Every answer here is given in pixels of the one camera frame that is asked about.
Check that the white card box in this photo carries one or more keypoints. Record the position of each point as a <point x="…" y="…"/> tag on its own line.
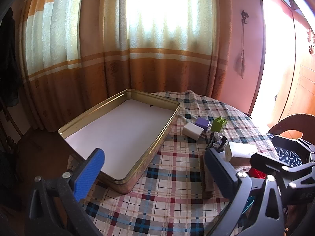
<point x="240" y="151"/>

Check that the white paper liner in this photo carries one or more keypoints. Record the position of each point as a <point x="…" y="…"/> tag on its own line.
<point x="118" y="132"/>

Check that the brown chocolate bar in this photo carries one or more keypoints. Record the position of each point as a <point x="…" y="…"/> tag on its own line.
<point x="206" y="179"/>

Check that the gold metal tin box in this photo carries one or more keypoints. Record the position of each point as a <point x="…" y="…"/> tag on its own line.
<point x="145" y="163"/>

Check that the grey glittery hair clip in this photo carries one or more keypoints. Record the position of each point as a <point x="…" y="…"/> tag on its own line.
<point x="217" y="140"/>

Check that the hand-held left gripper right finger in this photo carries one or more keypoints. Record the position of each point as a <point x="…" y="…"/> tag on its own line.
<point x="217" y="170"/>

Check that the white charger plug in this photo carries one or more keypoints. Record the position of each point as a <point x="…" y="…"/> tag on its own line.
<point x="192" y="130"/>

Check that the green building block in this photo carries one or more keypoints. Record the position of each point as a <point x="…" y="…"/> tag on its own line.
<point x="217" y="125"/>

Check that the metal wall hook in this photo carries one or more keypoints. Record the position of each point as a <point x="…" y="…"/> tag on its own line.
<point x="244" y="16"/>

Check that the dark wooden chair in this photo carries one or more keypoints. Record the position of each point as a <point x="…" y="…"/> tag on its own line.
<point x="7" y="127"/>

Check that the purple toy block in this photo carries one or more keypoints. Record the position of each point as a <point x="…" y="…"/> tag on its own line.
<point x="203" y="123"/>

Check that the blue feather print cushion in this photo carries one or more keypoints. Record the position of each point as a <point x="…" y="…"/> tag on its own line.
<point x="288" y="155"/>

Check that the dark hanging jacket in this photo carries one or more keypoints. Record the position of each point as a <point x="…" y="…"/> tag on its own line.
<point x="11" y="66"/>

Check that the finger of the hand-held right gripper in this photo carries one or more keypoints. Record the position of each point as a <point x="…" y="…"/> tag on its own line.
<point x="285" y="140"/>
<point x="265" y="161"/>

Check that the wooden wardrobe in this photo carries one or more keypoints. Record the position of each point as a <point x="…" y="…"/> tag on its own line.
<point x="302" y="78"/>

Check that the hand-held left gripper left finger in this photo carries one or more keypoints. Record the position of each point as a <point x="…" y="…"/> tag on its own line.
<point x="91" y="172"/>

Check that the orange and cream curtain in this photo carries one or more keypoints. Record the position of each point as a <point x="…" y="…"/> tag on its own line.
<point x="147" y="66"/>

